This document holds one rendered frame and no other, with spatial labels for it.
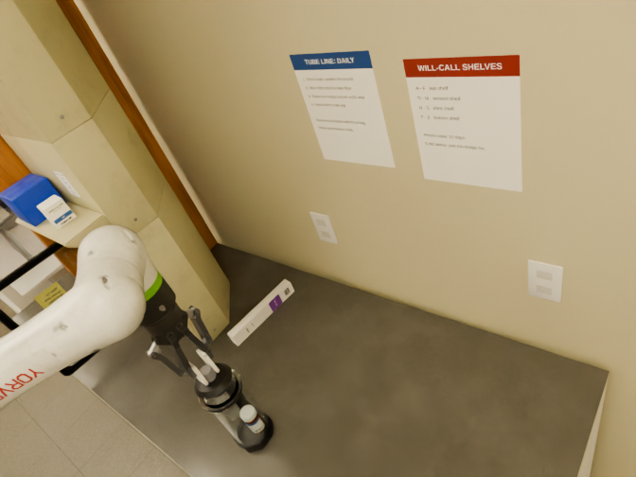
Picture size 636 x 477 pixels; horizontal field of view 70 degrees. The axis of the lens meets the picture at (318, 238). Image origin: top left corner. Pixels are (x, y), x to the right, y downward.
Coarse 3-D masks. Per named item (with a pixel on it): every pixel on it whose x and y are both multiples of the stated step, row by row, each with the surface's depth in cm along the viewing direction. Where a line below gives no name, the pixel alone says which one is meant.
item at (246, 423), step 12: (240, 384) 105; (228, 396) 114; (240, 396) 106; (204, 408) 103; (216, 408) 102; (228, 408) 102; (240, 408) 106; (252, 408) 110; (228, 420) 106; (240, 420) 107; (252, 420) 110; (264, 420) 115; (240, 432) 110; (252, 432) 111; (264, 432) 115; (240, 444) 115; (252, 444) 114
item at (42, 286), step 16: (64, 256) 138; (32, 272) 133; (48, 272) 136; (64, 272) 139; (16, 288) 131; (32, 288) 134; (48, 288) 137; (64, 288) 140; (0, 304) 129; (16, 304) 132; (32, 304) 135; (48, 304) 138; (16, 320) 133
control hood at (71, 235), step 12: (72, 204) 122; (84, 216) 114; (96, 216) 112; (36, 228) 117; (48, 228) 115; (60, 228) 113; (72, 228) 111; (84, 228) 109; (96, 228) 111; (60, 240) 108; (72, 240) 107
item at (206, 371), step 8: (208, 368) 101; (224, 368) 104; (208, 376) 101; (216, 376) 103; (224, 376) 102; (200, 384) 102; (208, 384) 101; (216, 384) 101; (224, 384) 101; (200, 392) 101; (208, 392) 100; (216, 392) 100; (224, 392) 103
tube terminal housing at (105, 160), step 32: (96, 128) 106; (128, 128) 124; (32, 160) 117; (64, 160) 103; (96, 160) 108; (128, 160) 117; (64, 192) 120; (96, 192) 109; (128, 192) 116; (160, 192) 131; (128, 224) 118; (160, 224) 125; (192, 224) 149; (160, 256) 127; (192, 256) 139; (192, 288) 138; (224, 288) 160; (224, 320) 151
